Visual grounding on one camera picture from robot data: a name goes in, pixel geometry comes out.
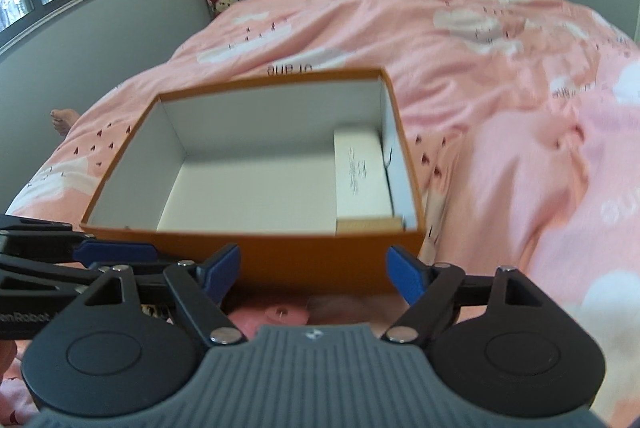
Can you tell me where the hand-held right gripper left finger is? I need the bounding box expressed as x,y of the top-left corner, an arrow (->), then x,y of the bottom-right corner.
82,244 -> 247,345

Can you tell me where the white flat box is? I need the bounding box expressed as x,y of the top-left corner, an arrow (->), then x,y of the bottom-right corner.
332,125 -> 396,236

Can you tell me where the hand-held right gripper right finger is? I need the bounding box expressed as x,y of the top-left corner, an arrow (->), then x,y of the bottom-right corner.
381,245 -> 548,344

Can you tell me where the pink printed blanket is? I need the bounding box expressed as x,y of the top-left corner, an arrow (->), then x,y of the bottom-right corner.
5,0 -> 640,428

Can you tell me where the orange cardboard box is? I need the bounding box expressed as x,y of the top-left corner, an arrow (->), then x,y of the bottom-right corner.
79,67 -> 432,299

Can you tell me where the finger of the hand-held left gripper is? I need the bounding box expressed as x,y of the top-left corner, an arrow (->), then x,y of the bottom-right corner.
0,258 -> 113,295
0,214 -> 158,263

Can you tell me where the person's bare foot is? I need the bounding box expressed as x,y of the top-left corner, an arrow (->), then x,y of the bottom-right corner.
50,108 -> 81,138

